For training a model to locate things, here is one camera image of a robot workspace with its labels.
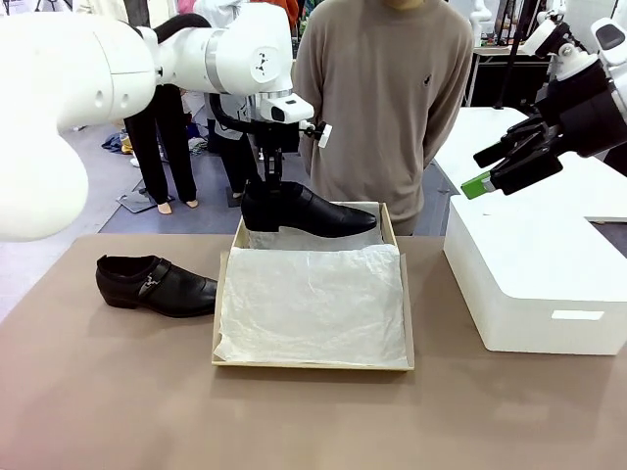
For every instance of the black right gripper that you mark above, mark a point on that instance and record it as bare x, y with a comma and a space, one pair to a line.
588, 112

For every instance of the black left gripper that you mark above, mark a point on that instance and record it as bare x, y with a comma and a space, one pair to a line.
274, 137

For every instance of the black leather shoe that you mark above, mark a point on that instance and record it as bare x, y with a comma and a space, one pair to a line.
303, 210
161, 289

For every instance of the white tissue paper sheet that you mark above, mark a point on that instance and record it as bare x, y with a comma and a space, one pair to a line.
313, 303

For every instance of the brown cardboard shoe box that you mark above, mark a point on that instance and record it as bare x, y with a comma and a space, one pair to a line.
225, 362

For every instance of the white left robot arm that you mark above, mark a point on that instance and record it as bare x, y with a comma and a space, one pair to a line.
73, 98

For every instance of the clothes pile on floor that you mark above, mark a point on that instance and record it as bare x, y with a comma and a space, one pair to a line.
198, 142

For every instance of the black tripod pole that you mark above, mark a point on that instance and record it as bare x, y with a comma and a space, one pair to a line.
509, 73

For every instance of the grey background desk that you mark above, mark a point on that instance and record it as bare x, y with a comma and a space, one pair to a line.
495, 51

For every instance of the mannequin in white jacket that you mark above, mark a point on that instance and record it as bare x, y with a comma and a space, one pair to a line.
166, 156

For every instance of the person in beige sweater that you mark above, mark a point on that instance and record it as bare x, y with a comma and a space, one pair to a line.
372, 98

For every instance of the white plastic storage bin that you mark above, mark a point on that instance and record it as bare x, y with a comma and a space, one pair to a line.
539, 274

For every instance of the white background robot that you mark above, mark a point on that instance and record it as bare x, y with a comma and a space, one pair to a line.
477, 14

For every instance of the blue clothes pile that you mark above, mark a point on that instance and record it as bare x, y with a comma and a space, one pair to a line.
115, 143

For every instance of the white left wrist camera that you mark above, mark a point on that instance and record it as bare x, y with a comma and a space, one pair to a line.
324, 136

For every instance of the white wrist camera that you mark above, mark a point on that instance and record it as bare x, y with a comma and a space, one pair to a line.
548, 39
324, 136

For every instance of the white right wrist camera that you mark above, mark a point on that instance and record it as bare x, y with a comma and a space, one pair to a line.
548, 39

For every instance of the grey mannequin base plate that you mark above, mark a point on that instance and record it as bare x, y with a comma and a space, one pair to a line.
134, 202

